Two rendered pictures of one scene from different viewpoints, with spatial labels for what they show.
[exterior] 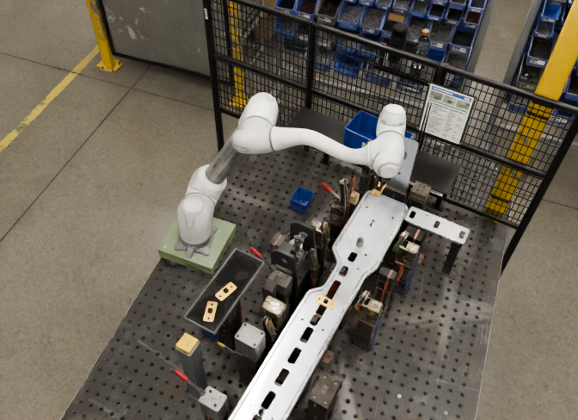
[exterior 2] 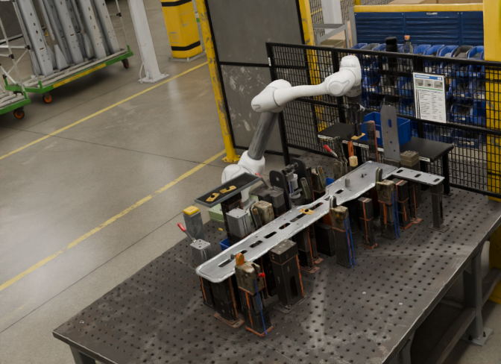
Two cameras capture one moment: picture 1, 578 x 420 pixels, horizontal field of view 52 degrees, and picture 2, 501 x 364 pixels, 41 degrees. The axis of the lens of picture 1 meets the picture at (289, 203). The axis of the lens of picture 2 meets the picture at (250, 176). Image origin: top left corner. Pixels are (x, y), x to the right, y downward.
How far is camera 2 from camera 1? 2.11 m
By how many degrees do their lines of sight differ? 32
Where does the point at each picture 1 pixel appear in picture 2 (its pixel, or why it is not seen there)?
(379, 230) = (367, 179)
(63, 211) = (167, 239)
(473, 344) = (443, 268)
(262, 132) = (269, 92)
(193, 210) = (231, 170)
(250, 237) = not seen: hidden behind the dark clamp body
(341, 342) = (329, 263)
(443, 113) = (428, 96)
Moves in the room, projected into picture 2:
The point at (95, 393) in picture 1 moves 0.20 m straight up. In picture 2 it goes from (136, 280) to (127, 250)
